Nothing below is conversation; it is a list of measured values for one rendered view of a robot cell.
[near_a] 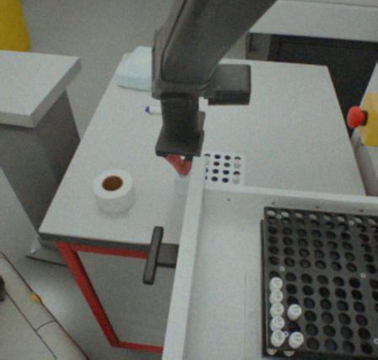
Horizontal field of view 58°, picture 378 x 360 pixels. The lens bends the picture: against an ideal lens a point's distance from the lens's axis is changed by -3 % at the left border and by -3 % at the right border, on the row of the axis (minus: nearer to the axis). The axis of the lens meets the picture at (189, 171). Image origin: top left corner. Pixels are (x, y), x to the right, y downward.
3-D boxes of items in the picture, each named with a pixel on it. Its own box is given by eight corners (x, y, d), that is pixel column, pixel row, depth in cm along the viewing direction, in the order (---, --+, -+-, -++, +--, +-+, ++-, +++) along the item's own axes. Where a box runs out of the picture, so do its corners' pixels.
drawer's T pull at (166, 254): (143, 286, 38) (141, 280, 37) (154, 229, 43) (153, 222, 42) (175, 290, 38) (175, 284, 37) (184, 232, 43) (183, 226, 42)
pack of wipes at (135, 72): (149, 93, 88) (148, 77, 84) (115, 86, 90) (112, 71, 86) (170, 63, 97) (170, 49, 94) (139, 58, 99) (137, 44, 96)
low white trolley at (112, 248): (111, 357, 115) (37, 231, 60) (146, 211, 157) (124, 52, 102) (286, 378, 110) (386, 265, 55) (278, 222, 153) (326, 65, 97)
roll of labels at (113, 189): (126, 178, 68) (122, 163, 65) (141, 203, 64) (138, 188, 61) (91, 192, 66) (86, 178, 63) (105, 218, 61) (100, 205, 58)
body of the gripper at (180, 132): (206, 120, 60) (206, 82, 54) (197, 163, 53) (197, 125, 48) (168, 116, 61) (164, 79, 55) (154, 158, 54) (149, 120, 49)
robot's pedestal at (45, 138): (26, 257, 141) (-70, 104, 85) (59, 201, 161) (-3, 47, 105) (94, 273, 136) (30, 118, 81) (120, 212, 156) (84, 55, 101)
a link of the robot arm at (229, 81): (159, 26, 41) (159, 99, 40) (257, 24, 40) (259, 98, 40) (168, 60, 53) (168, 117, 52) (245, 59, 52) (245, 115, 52)
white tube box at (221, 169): (174, 193, 65) (173, 180, 63) (180, 161, 71) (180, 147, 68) (241, 201, 64) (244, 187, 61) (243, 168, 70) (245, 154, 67)
